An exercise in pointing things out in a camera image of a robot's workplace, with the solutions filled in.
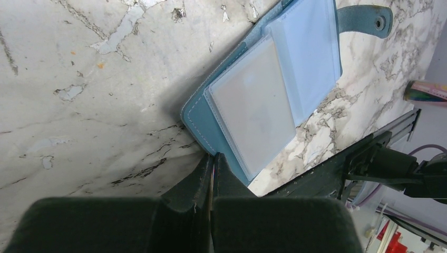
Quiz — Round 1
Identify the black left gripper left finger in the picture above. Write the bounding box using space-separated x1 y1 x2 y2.
5 155 213 252

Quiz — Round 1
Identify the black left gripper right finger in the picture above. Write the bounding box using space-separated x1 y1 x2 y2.
211 153 363 252

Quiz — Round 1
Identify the blue leather card holder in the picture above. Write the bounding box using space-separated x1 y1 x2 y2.
181 1 393 185

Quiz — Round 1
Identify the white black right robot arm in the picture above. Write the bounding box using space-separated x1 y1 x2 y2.
344 144 446 204

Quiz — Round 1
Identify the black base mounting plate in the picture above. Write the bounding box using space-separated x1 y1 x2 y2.
266 131 392 199

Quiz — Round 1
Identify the pink capped iridescent bottle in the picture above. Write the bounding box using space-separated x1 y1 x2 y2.
403 80 446 108

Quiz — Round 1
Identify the aluminium frame rail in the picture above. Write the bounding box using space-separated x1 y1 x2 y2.
373 109 421 145

